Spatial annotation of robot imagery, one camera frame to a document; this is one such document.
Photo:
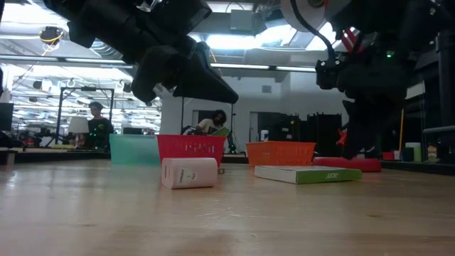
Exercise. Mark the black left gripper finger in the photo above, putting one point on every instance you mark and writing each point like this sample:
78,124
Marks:
206,81
160,67

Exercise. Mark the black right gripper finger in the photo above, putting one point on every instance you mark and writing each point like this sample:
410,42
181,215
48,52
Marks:
369,128

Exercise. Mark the red plastic basket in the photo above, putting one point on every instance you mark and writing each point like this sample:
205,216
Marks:
192,147

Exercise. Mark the pink white power adapter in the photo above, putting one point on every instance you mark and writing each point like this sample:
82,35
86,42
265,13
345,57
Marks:
188,174

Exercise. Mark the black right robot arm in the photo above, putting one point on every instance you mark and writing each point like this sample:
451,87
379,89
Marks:
391,21

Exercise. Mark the teal plastic bin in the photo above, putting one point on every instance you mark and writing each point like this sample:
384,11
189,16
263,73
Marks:
133,149

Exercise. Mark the small red box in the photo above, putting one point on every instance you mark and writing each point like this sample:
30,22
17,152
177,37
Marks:
388,155

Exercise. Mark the seated person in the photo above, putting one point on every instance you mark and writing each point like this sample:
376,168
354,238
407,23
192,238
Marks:
208,124

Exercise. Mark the long ceiling light bar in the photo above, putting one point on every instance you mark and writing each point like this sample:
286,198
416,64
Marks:
249,66

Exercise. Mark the black equipment cabinets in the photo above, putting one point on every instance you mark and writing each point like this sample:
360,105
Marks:
320,129

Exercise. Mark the small yellow figurine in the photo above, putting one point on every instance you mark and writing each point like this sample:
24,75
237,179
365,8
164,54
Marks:
432,153

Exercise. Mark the grey metal bar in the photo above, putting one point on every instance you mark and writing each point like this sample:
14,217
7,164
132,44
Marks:
439,129

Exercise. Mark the grey ceiling box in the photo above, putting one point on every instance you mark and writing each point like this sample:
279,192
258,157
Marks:
241,19

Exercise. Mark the white bottle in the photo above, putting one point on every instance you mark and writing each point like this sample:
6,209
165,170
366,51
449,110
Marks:
264,136

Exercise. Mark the standing person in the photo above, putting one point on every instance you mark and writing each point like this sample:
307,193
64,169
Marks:
99,129

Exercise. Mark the black ceiling dome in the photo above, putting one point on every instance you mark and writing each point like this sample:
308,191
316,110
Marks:
51,35

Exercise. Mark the orange plastic basket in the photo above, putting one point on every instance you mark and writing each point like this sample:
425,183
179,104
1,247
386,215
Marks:
281,153

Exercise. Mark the white lamp shade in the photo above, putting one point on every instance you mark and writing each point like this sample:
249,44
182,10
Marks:
78,125

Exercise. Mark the background wooden table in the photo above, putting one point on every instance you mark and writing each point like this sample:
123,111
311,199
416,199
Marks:
35,155

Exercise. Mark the dark monitor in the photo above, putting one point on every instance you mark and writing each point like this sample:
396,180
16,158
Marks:
6,117

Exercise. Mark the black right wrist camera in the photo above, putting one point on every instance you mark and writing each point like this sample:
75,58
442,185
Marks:
327,73

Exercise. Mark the black metal table frame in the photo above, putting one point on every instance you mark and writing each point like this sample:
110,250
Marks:
446,78

